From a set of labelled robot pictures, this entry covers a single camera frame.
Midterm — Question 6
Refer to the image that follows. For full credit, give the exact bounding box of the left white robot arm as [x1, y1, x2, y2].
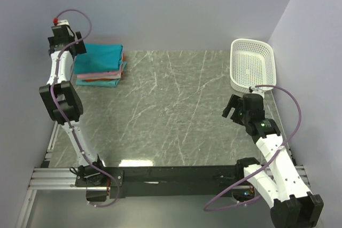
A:
[39, 19, 107, 186]

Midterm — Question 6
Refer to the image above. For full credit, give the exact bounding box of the pink folded t-shirt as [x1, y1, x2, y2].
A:
[77, 71, 122, 80]

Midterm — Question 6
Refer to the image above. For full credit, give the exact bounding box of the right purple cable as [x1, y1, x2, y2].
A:
[203, 84, 302, 212]

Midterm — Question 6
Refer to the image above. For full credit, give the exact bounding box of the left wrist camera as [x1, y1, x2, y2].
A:
[53, 18, 69, 27]

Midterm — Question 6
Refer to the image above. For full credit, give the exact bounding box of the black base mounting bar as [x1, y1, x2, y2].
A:
[75, 165, 243, 199]

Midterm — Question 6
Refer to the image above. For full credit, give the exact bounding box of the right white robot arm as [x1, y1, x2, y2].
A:
[222, 93, 324, 227]

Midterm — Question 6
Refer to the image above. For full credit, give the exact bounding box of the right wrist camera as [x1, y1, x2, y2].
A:
[248, 86, 266, 99]

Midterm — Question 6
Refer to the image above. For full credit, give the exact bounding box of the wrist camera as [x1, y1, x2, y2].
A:
[248, 86, 266, 99]
[53, 18, 69, 27]

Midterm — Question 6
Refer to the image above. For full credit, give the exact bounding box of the white perforated plastic basket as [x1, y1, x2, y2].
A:
[229, 38, 277, 93]

